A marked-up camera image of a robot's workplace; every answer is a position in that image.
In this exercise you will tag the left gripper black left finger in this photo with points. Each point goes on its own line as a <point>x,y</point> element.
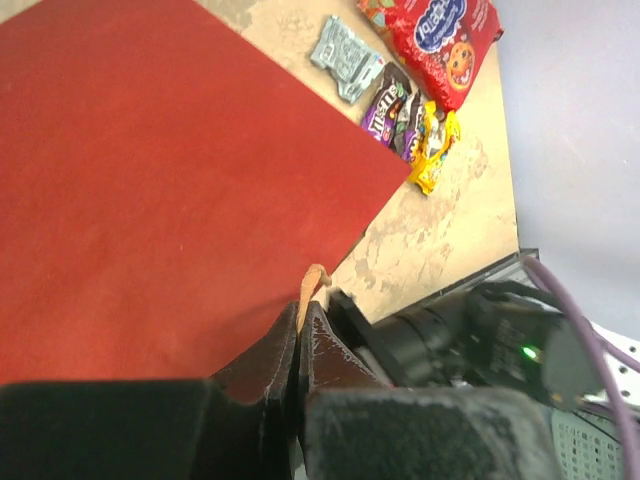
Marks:
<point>235,424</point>

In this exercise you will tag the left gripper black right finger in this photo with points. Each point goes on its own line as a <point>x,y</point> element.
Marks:
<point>354,427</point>

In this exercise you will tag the red paper bag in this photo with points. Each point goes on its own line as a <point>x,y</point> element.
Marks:
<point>164,187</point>

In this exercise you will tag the purple candy packet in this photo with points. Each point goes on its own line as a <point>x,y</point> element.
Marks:
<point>381,116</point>
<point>409,130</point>

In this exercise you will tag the yellow candy packet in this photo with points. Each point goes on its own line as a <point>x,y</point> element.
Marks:
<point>440,132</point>

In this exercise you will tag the grey snack packet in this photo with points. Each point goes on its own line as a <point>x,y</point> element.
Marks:
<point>350,61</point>

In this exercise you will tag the red cookie snack bag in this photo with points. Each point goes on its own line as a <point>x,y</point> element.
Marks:
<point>440,43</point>

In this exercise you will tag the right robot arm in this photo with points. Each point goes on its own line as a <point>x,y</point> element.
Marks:
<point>496,334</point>

